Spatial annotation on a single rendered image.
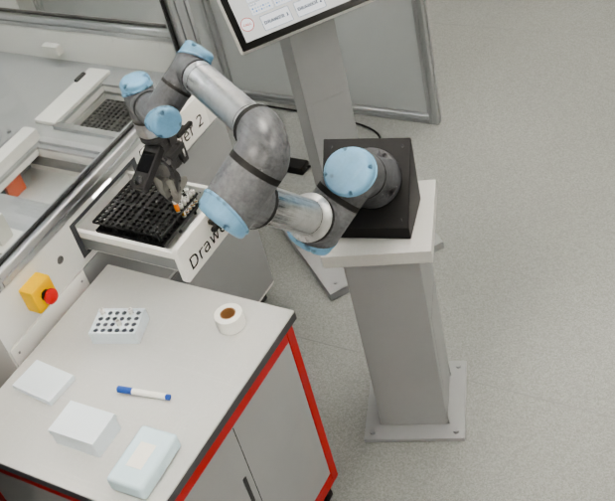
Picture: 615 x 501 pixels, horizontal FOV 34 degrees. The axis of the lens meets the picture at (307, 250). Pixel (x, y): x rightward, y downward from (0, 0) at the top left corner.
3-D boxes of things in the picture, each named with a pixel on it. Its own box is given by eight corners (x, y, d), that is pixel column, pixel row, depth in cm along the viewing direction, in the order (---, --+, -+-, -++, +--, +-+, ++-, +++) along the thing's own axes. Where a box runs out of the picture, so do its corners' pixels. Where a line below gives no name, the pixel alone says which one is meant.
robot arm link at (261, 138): (282, 117, 188) (174, 29, 223) (250, 166, 190) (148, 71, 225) (323, 141, 196) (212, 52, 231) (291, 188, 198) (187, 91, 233)
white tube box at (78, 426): (122, 427, 224) (114, 414, 221) (100, 458, 219) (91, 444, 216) (77, 414, 230) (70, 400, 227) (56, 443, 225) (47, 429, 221)
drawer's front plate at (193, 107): (210, 122, 297) (200, 91, 290) (156, 184, 280) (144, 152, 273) (205, 122, 298) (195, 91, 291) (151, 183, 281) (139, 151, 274)
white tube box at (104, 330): (149, 318, 249) (145, 307, 246) (139, 344, 243) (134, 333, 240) (103, 318, 252) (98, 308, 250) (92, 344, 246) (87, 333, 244)
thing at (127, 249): (237, 207, 263) (231, 189, 259) (185, 273, 247) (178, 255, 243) (118, 183, 281) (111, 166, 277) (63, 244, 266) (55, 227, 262)
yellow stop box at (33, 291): (61, 295, 250) (51, 274, 245) (44, 315, 246) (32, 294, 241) (46, 291, 252) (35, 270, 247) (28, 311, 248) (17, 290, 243)
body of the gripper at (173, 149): (191, 160, 250) (177, 121, 242) (172, 182, 245) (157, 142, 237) (166, 156, 253) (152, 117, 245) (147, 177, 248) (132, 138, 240)
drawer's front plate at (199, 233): (247, 209, 264) (237, 176, 257) (189, 283, 247) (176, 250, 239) (241, 207, 265) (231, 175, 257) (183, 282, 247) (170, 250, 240)
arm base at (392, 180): (396, 143, 249) (386, 138, 240) (405, 203, 248) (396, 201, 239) (339, 153, 254) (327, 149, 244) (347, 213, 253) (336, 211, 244)
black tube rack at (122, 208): (204, 211, 264) (197, 192, 260) (167, 255, 253) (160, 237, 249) (137, 197, 274) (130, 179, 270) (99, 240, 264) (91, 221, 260)
